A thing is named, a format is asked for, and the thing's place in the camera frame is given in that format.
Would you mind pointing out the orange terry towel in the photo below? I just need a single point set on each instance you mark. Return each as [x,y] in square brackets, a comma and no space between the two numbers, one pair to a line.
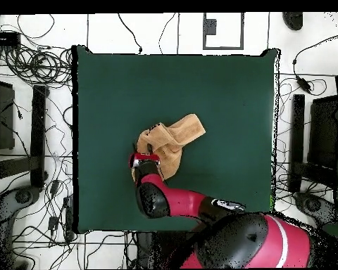
[171,135]

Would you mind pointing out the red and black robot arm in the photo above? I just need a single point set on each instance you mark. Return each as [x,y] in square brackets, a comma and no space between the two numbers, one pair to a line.
[183,201]

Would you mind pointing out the large black flat case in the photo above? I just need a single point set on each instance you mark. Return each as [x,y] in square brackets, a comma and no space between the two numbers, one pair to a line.
[324,132]
[1,118]

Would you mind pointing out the dark green table cloth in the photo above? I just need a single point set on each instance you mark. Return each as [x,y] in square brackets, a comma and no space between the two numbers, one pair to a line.
[228,112]

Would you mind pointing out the black power adapter brick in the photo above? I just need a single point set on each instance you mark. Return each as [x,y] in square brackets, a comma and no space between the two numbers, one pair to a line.
[53,222]
[55,187]

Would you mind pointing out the black power strip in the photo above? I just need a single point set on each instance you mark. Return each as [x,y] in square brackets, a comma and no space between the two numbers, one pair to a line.
[69,216]

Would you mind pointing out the black upright stand bar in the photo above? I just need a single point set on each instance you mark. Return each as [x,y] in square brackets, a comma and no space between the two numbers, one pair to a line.
[39,135]
[297,135]

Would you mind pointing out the small dark square plate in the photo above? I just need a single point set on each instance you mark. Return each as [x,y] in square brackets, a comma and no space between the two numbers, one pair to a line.
[210,27]

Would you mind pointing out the person's dark foot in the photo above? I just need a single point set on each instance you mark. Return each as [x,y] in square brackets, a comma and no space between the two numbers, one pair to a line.
[293,20]

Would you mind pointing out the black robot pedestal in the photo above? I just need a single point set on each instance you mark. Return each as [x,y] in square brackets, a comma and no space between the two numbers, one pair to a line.
[157,250]

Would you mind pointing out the grey square floor frame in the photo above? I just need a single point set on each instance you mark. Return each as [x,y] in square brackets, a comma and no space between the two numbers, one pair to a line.
[222,48]

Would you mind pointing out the black network switch box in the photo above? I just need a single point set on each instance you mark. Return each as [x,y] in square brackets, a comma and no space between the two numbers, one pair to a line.
[4,39]

